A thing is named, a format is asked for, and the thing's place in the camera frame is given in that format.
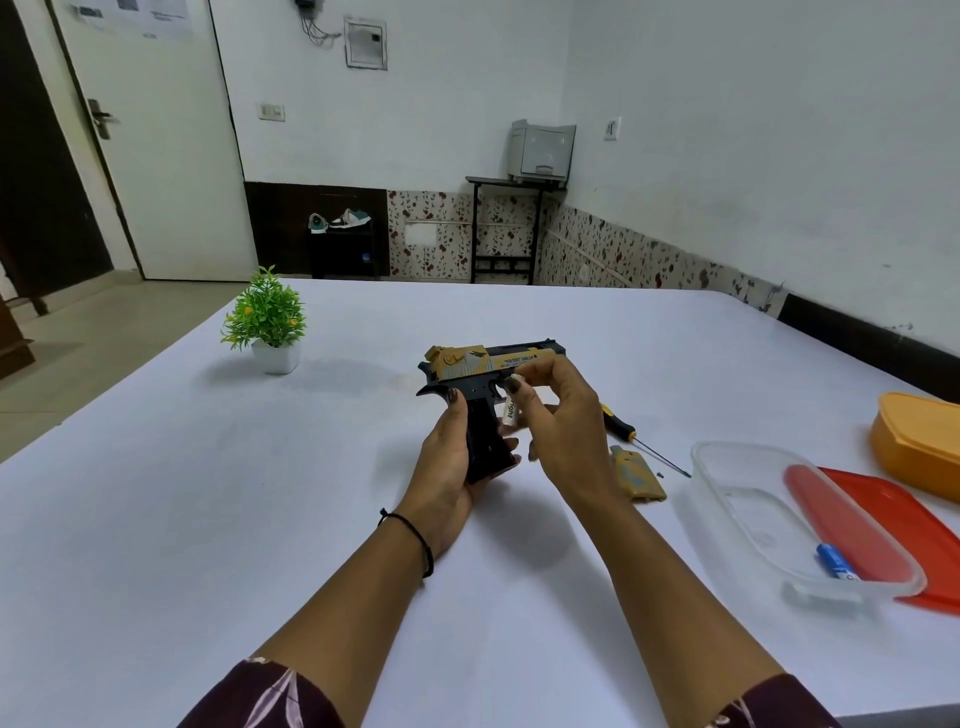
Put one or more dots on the person's right hand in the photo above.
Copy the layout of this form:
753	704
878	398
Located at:
577	435

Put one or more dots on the person's left hand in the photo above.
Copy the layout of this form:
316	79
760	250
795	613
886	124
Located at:
439	487

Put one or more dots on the person's right thumb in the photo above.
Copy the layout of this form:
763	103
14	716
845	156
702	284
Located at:
525	388

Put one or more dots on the person's left thumb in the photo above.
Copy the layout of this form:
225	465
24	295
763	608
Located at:
452	412

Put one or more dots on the small white printed battery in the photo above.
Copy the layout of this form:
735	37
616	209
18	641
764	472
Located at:
511	411

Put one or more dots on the black and yellow toy pistol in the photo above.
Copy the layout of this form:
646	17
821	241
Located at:
481	442

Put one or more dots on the person's left forearm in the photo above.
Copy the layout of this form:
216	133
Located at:
352	607

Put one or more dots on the person's right forearm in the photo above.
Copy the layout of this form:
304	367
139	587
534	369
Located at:
675	600

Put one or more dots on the yellow toy pistol cover panel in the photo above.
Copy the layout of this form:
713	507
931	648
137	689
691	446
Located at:
639	474

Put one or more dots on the black low shelf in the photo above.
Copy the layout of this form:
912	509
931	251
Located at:
341	251

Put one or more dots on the black metal side table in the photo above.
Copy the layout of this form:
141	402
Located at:
504	181

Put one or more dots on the green artificial plant white pot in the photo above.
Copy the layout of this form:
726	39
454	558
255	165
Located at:
266	315

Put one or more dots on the teal white shoe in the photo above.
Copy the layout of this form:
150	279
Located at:
351	218
318	223

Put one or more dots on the grey printer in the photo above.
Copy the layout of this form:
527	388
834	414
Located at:
541	154

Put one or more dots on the clear plastic container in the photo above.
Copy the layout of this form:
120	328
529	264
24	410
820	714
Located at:
742	510

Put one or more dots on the maroon floral left sleeve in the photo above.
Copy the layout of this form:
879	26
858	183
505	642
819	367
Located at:
262	697

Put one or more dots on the maroon floral sleeve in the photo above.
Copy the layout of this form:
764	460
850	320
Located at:
262	697
772	705

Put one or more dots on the blue battery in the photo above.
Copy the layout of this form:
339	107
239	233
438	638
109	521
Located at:
836	562

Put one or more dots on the white electrical panel box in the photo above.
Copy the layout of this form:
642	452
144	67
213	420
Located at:
366	43

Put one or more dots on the white door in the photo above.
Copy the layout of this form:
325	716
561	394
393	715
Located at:
165	150

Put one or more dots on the orange lidded plastic box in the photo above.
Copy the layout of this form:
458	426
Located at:
919	442

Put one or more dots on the red container lid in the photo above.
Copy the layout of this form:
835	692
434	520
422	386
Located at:
904	514

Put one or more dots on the maroon floral right sleeve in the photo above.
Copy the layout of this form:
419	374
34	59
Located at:
772	705

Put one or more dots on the brown wooden furniture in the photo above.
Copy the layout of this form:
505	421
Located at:
13	337

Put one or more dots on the paper sheets on door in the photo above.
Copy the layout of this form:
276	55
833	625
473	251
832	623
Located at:
135	16

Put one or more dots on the white wall socket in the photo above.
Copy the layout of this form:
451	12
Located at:
613	128

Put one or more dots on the white wall switch plate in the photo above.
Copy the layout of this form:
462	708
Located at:
271	112

